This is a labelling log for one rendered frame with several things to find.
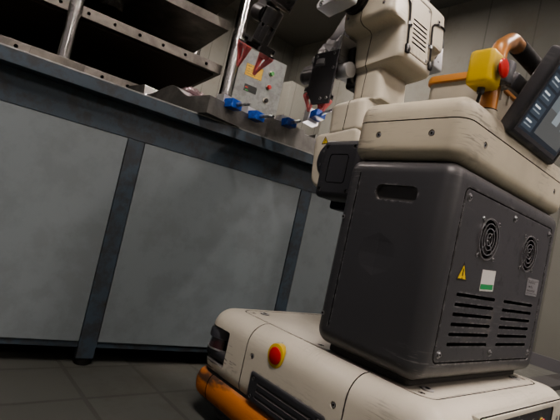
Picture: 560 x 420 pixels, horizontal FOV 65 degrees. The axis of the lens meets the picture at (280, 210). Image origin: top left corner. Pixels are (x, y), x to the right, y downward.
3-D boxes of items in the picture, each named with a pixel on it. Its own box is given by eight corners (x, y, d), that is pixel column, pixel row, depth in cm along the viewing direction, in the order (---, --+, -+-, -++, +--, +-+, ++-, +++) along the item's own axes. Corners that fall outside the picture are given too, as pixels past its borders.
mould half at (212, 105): (263, 138, 150) (270, 107, 151) (206, 112, 131) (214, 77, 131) (177, 135, 183) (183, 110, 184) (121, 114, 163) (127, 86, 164)
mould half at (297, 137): (322, 162, 169) (329, 127, 169) (266, 142, 155) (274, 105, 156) (259, 163, 211) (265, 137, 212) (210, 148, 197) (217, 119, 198)
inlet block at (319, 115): (334, 120, 159) (337, 107, 160) (324, 113, 156) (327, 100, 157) (312, 127, 169) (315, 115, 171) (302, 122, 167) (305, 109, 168)
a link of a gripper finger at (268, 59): (237, 65, 144) (250, 38, 142) (253, 74, 149) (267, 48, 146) (246, 72, 140) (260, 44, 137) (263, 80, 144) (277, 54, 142)
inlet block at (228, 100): (253, 115, 133) (257, 98, 134) (242, 109, 130) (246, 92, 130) (225, 116, 142) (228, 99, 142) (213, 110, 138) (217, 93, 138)
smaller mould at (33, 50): (80, 87, 134) (86, 65, 135) (25, 67, 126) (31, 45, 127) (72, 96, 151) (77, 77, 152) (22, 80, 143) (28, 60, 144)
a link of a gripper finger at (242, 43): (227, 60, 142) (240, 32, 139) (244, 69, 146) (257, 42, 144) (236, 66, 137) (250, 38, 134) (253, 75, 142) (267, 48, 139)
